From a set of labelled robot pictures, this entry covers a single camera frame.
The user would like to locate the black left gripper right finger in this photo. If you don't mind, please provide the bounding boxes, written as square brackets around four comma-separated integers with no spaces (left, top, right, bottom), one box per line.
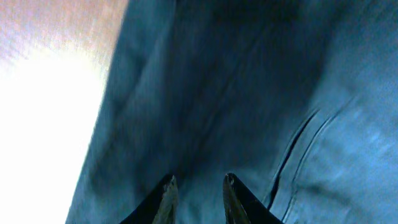
[223,173,283,224]

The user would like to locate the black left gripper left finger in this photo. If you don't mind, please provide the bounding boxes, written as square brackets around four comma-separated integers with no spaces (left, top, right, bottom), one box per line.
[120,174,178,224]

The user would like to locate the navy blue shorts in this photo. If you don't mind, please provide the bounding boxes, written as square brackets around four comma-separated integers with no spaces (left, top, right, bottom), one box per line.
[66,0,397,223]

